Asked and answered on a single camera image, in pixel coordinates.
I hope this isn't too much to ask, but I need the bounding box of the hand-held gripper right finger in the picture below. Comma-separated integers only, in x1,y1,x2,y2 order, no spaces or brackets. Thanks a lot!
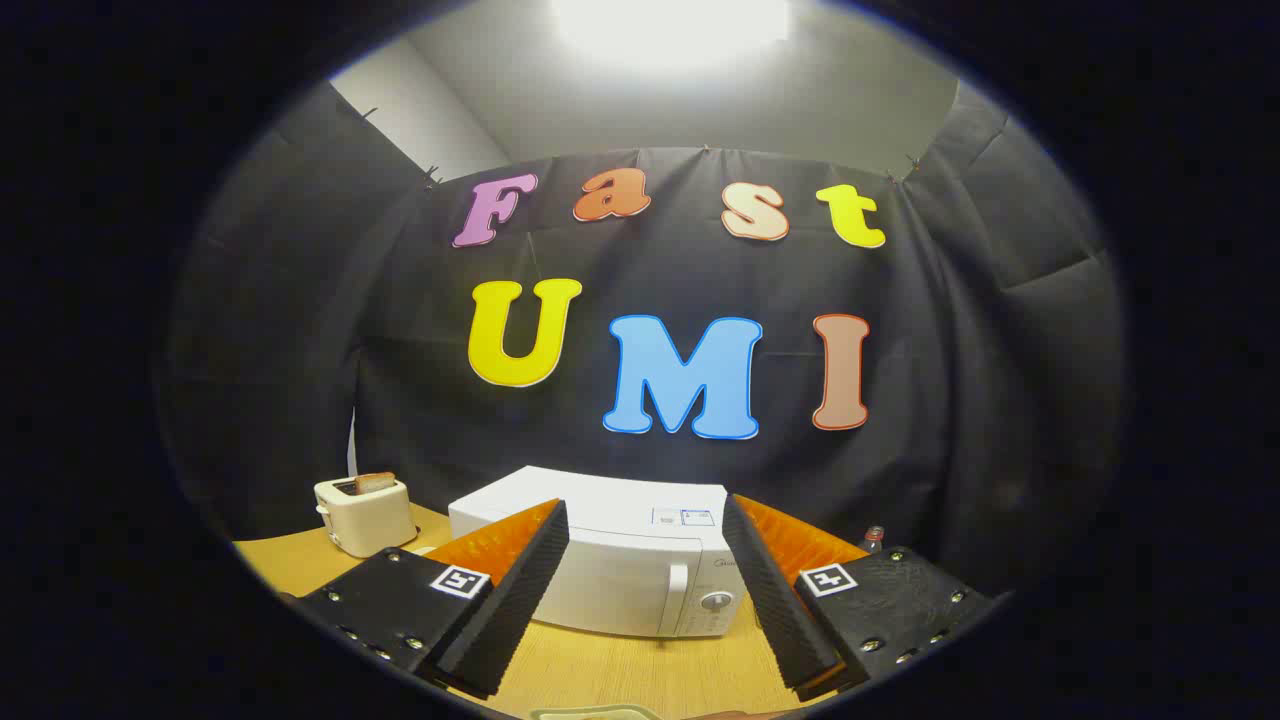
720,493,1001,703

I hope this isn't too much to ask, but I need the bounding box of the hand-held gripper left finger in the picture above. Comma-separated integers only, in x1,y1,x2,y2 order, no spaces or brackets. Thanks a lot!
295,498,571,701

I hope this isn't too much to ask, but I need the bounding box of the white microwave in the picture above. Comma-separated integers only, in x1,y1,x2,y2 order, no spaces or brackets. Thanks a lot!
448,465,746,641

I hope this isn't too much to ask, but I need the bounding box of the white plate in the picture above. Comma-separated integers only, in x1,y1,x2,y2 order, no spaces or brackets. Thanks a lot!
530,705,661,720

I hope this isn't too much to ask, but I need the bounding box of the white toaster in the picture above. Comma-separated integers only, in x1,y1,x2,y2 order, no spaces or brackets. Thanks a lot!
314,472,419,559

